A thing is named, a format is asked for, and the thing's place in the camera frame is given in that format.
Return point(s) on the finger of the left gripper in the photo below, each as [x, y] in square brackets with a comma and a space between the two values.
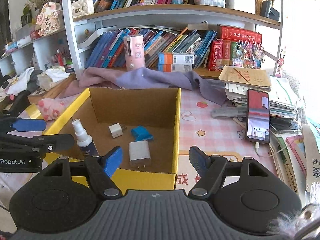
[22, 125]
[13, 144]

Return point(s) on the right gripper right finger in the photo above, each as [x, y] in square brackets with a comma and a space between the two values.
[210, 169]

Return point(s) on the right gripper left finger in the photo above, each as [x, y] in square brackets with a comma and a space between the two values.
[100, 169]

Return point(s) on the white spray bottle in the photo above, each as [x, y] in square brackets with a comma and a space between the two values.
[83, 139]

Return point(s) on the white power adapter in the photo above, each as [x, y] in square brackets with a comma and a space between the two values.
[139, 154]

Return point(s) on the small white charger cube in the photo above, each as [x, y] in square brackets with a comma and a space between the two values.
[117, 130]

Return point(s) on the pink plush paw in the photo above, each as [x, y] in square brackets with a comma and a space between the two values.
[51, 109]

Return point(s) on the blue item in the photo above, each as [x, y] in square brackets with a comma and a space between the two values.
[140, 133]

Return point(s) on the yellow tape roll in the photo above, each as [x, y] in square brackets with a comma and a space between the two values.
[33, 112]

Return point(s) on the wooden chess box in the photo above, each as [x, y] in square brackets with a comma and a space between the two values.
[40, 94]

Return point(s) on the tissue box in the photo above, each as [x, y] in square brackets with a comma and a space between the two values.
[51, 77]

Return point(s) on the yellow cardboard box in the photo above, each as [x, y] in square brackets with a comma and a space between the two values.
[156, 109]

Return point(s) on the smartphone with red screen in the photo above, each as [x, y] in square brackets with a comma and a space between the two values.
[258, 117]

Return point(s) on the stack of books right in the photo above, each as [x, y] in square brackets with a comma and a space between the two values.
[286, 143]

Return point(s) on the purple pink cloth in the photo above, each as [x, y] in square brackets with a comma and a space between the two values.
[143, 78]

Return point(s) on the brown paper envelope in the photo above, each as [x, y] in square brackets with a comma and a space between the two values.
[245, 76]

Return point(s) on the pink doll figure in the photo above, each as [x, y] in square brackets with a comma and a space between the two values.
[48, 19]

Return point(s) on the orange blue white box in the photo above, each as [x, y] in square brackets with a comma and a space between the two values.
[175, 62]

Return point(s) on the pink cylindrical container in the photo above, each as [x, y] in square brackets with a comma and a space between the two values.
[134, 52]

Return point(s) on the red dictionary book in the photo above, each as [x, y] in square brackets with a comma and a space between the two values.
[234, 46]

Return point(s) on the white quilted handbag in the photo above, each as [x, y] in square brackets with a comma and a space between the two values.
[81, 8]

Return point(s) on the white bookshelf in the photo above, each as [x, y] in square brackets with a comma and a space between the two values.
[166, 15]

